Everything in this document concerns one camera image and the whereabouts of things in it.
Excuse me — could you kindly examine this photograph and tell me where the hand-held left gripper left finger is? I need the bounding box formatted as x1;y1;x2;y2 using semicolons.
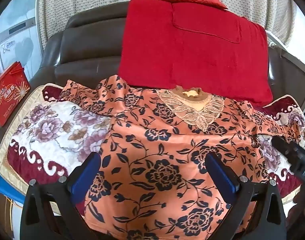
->
20;151;101;240

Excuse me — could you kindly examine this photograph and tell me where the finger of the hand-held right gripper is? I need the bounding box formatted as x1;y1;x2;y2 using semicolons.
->
271;137;305;189

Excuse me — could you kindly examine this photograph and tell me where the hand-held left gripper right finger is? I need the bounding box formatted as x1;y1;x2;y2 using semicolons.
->
205;152;287;240

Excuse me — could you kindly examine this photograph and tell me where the orange floral shirt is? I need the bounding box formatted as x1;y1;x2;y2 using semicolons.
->
60;75;303;240

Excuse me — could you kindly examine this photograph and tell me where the floral plush sofa cover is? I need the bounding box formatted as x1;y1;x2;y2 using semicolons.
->
0;84;305;215

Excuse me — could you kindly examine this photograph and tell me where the blue plastic box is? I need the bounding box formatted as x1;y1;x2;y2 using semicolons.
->
0;159;25;204

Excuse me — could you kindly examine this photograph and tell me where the red gift bag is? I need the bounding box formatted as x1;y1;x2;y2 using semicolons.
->
0;61;31;127

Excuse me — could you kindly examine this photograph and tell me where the red folded towel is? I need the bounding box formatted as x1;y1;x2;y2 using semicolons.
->
117;0;273;103

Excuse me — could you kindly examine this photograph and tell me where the brown leather sofa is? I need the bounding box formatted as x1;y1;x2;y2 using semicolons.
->
0;1;305;160

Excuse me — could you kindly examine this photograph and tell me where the white appliance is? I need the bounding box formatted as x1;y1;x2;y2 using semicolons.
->
0;0;45;80

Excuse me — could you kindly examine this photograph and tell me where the white metal frame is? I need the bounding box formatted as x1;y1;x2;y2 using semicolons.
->
265;29;305;80

